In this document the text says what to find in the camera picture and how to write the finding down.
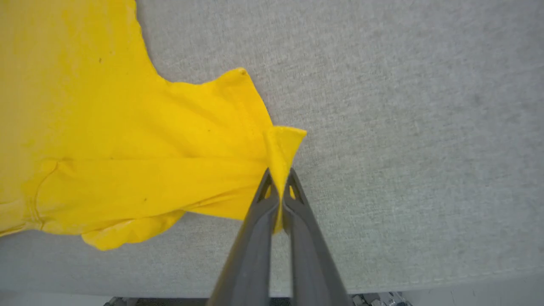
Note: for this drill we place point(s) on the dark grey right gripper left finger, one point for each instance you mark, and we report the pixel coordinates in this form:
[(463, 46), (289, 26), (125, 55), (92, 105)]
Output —
[(250, 255)]

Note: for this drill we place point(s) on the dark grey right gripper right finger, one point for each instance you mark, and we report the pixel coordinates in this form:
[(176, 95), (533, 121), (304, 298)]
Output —
[(310, 259)]

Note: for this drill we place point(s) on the yellow garment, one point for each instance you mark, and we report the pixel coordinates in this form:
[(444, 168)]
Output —
[(106, 140)]

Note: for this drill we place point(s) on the light grey fabric sofa cushion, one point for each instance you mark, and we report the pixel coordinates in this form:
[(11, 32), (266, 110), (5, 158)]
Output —
[(403, 148)]

